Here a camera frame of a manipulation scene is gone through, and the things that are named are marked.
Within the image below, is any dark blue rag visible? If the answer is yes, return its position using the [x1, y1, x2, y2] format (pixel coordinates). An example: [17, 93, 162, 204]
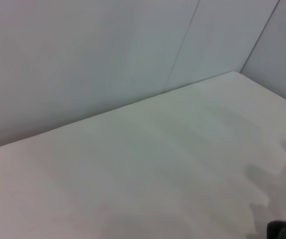
[267, 220, 286, 239]

